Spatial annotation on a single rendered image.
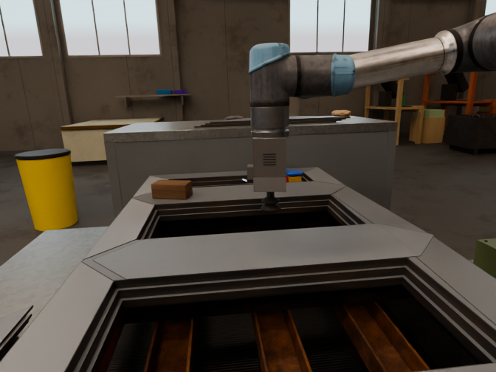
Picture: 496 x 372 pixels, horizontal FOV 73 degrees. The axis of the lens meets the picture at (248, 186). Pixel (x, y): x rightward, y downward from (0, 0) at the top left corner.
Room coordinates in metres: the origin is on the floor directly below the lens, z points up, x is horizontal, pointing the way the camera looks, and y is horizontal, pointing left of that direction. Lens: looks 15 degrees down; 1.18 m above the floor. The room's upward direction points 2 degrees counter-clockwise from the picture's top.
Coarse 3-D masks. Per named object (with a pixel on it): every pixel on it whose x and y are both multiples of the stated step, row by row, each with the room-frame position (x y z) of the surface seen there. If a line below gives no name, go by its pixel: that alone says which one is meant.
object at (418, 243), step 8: (384, 224) 0.76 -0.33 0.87; (392, 232) 0.71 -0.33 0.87; (400, 232) 0.71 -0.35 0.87; (408, 232) 0.71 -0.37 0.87; (416, 232) 0.71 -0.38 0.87; (400, 240) 0.67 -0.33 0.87; (408, 240) 0.67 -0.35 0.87; (416, 240) 0.67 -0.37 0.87; (424, 240) 0.67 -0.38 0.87; (416, 248) 0.63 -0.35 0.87; (424, 248) 0.63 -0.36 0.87
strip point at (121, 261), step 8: (144, 240) 0.72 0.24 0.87; (128, 248) 0.67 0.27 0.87; (136, 248) 0.67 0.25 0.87; (104, 256) 0.64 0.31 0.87; (112, 256) 0.64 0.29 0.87; (120, 256) 0.64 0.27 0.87; (128, 256) 0.64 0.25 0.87; (136, 256) 0.63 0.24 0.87; (104, 264) 0.60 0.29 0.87; (112, 264) 0.60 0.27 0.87; (120, 264) 0.60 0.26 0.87; (128, 264) 0.60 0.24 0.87; (120, 272) 0.57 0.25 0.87; (128, 272) 0.57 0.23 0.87
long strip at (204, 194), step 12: (204, 192) 1.11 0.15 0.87; (216, 192) 1.10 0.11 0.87; (228, 192) 1.10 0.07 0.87; (240, 192) 1.09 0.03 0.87; (252, 192) 1.09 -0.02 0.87; (264, 192) 1.09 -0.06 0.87; (276, 192) 1.08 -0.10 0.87; (288, 192) 1.08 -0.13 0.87; (300, 192) 1.07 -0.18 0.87; (312, 192) 1.07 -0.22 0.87; (324, 192) 1.06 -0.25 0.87
